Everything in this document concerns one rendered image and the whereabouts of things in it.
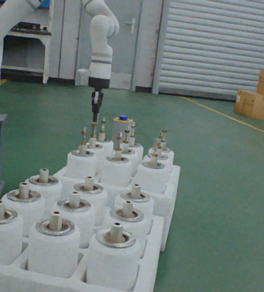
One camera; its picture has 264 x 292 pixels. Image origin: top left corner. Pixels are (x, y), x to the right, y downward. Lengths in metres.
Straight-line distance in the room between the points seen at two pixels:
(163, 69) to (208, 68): 0.78
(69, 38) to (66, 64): 0.41
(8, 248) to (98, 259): 0.18
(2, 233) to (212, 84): 6.28
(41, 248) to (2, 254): 0.09
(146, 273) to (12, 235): 0.27
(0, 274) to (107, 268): 0.20
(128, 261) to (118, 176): 0.55
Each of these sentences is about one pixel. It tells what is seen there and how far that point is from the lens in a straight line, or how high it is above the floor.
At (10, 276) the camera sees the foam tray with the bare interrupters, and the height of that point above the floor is 0.18.
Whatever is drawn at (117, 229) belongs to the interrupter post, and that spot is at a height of 0.28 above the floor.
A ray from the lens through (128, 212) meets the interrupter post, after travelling 0.84.
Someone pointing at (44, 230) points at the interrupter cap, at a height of 0.25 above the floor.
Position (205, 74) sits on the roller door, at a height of 0.41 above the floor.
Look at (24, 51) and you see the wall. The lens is 6.48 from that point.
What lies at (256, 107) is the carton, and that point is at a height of 0.15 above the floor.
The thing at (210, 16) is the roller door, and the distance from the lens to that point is 6.85.
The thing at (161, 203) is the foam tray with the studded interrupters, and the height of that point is 0.16.
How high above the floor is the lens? 0.59
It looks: 13 degrees down
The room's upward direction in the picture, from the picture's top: 7 degrees clockwise
